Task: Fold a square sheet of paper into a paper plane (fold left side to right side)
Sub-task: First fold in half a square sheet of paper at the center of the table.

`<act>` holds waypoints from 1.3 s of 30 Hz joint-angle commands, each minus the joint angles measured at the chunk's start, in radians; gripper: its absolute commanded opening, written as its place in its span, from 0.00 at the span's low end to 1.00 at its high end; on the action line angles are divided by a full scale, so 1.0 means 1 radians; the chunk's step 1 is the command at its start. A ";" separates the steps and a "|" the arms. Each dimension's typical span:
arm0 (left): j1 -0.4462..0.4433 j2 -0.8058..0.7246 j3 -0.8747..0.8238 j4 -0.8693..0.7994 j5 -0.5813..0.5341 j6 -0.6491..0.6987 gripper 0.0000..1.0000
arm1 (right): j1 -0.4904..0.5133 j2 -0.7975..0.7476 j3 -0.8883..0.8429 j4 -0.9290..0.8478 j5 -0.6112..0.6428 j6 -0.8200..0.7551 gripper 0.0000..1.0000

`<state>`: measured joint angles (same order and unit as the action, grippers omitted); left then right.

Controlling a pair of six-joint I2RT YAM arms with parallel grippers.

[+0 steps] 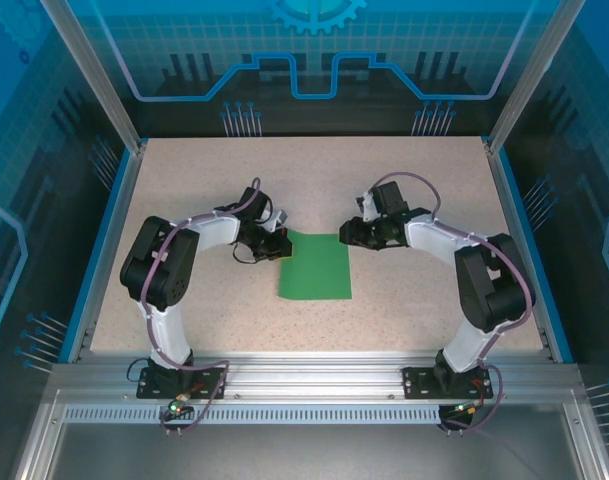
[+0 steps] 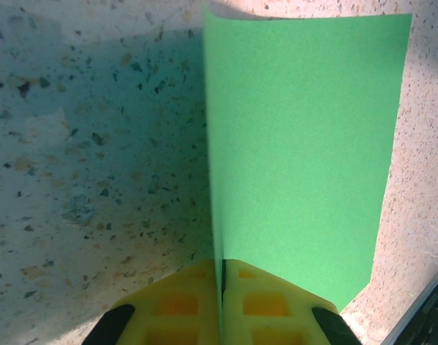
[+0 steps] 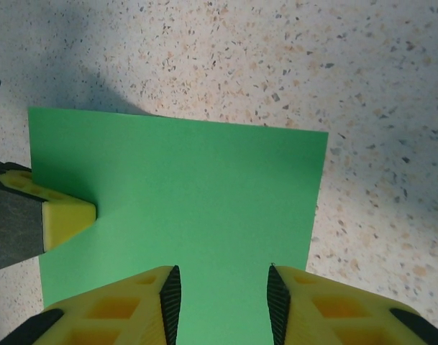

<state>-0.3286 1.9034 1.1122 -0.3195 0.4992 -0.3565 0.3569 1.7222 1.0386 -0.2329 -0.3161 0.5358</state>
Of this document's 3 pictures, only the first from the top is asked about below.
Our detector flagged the green paper sheet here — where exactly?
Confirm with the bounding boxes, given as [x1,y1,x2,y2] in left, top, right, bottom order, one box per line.
[276,231,354,301]

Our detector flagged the aluminium cross beam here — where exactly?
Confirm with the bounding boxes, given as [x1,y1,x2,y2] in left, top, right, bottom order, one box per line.
[48,349,585,401]

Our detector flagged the blue side trim strip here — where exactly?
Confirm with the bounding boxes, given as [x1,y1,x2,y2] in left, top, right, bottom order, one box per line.
[497,148,575,364]
[58,147,135,364]

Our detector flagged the blue printed side panel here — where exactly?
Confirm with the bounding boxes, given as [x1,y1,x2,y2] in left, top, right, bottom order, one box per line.
[0,0,135,480]
[501,0,609,451]

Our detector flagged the grey metal bottom panel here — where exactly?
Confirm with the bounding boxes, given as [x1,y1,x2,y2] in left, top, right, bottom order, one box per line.
[48,422,583,480]

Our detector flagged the blue printed panel with gear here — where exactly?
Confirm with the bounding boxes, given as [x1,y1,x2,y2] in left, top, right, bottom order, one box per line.
[83,0,540,139]

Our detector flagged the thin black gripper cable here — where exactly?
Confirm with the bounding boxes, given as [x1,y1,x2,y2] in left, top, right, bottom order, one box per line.
[232,242,265,265]

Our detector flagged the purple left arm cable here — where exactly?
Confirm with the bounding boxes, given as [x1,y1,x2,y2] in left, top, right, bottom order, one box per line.
[140,175,265,435]

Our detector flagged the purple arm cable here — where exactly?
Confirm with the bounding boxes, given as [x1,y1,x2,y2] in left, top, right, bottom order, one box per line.
[140,175,265,435]
[378,171,538,437]

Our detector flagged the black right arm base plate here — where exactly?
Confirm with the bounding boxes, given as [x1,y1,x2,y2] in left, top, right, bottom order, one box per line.
[402,366,496,400]

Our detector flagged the slotted grey cable duct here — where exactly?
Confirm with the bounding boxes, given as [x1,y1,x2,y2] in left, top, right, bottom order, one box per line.
[62,403,453,427]

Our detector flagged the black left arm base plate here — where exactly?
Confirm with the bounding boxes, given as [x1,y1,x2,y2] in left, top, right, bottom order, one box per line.
[136,366,226,400]

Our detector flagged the thin black base cable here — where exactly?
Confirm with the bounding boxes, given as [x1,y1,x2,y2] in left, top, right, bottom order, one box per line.
[127,355,153,387]

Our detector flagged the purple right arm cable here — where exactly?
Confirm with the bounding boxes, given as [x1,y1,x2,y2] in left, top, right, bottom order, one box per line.
[378,171,538,437]

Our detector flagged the aluminium frame post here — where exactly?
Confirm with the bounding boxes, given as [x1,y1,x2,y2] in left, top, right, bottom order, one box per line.
[38,0,149,152]
[486,0,593,154]

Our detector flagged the aluminium lower frame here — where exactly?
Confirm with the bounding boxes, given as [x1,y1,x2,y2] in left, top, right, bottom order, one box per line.
[11,387,609,480]

